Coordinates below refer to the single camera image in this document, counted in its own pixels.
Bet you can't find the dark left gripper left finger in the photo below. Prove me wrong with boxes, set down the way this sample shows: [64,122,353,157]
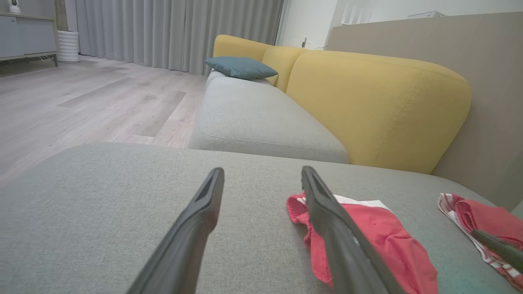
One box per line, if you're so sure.
[126,167,226,294]

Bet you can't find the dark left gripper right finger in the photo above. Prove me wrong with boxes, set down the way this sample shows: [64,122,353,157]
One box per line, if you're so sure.
[301,165,406,294]

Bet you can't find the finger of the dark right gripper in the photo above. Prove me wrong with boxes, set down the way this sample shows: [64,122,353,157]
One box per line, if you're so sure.
[470,228,523,273]

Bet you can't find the red white basketball jersey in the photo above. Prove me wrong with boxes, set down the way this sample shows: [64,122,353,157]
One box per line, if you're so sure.
[437,192,523,291]

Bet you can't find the red shorts with white stripe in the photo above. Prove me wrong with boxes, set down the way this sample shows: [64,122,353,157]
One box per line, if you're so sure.
[286,191,439,294]

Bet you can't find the wide yellow sofa backrest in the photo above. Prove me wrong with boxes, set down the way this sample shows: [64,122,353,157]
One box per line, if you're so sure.
[285,49,473,175]

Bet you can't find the grey sofa seat cushion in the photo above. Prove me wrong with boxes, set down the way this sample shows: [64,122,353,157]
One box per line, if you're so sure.
[188,69,350,165]

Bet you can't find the teal throw pillow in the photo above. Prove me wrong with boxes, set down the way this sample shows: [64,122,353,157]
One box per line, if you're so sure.
[203,56,279,80]

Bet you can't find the narrow yellow sofa backrest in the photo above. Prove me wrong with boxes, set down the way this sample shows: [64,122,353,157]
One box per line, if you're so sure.
[212,34,308,93]

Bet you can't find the grey pleated curtain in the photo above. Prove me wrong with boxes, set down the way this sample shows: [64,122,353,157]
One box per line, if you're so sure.
[75,0,285,76]

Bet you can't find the white ribbed cylinder appliance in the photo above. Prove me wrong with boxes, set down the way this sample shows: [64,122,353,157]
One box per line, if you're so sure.
[57,30,81,63]

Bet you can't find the low grey sideboard cabinet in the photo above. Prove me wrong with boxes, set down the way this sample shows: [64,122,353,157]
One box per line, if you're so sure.
[0,11,59,68]

